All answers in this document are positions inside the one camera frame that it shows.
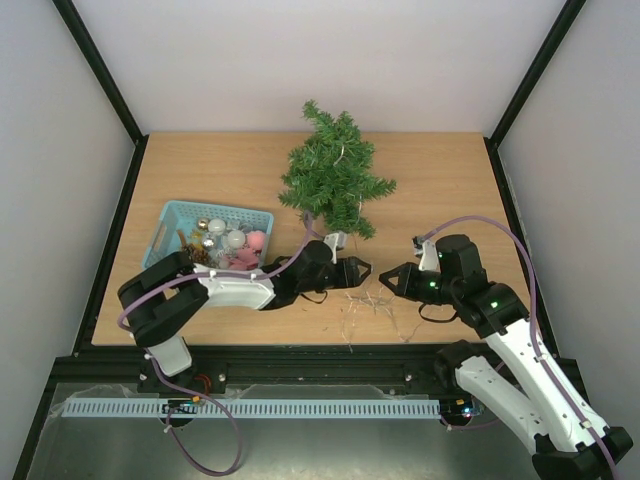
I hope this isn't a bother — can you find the pink felt ornament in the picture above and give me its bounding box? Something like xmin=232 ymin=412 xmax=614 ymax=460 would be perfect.
xmin=228 ymin=248 xmax=260 ymax=271

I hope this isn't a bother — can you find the light blue plastic basket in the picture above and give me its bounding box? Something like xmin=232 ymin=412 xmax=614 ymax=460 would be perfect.
xmin=141 ymin=200 xmax=274 ymax=270

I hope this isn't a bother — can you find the white frosted ball ornament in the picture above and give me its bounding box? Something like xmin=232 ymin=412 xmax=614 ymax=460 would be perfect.
xmin=208 ymin=218 xmax=226 ymax=236

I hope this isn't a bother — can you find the small green christmas tree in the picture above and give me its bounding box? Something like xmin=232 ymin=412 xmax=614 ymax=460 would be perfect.
xmin=278 ymin=99 xmax=397 ymax=240

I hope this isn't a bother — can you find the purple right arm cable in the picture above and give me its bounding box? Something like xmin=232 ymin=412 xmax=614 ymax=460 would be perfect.
xmin=414 ymin=214 xmax=626 ymax=480

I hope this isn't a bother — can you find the pink pompom ornament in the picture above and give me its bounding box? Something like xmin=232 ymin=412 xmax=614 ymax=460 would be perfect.
xmin=246 ymin=230 xmax=267 ymax=251

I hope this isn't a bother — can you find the light blue cable duct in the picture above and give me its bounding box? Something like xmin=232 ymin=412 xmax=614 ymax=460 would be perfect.
xmin=61 ymin=398 xmax=440 ymax=420

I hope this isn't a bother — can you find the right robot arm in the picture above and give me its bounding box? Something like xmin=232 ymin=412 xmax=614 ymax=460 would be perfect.
xmin=379 ymin=235 xmax=633 ymax=479

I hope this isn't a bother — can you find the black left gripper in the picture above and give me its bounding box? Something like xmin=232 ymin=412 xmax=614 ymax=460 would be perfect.
xmin=299 ymin=257 xmax=374 ymax=294

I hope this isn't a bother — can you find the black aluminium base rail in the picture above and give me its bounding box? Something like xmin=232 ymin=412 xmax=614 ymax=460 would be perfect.
xmin=47 ymin=342 xmax=584 ymax=401

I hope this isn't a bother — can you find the pine cone ornament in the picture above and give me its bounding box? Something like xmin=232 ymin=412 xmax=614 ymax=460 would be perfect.
xmin=190 ymin=248 xmax=211 ymax=265

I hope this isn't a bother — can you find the clear fairy light string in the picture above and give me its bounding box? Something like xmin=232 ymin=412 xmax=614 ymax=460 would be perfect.
xmin=307 ymin=139 xmax=431 ymax=354

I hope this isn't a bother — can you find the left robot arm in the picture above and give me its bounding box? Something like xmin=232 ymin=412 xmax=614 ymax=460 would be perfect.
xmin=117 ymin=239 xmax=372 ymax=377

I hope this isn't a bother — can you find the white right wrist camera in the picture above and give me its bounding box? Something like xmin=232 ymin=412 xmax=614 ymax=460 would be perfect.
xmin=412 ymin=236 xmax=440 ymax=272

